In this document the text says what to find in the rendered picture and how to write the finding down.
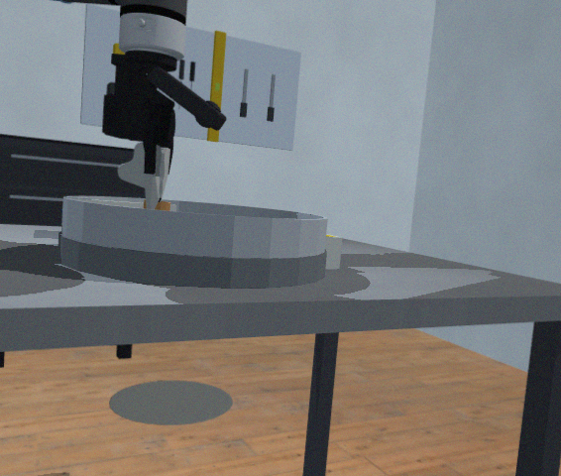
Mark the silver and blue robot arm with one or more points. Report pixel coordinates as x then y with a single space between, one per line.
159 26

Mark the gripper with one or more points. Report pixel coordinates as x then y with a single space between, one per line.
132 115

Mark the bronze bushing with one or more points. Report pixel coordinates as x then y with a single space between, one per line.
160 205

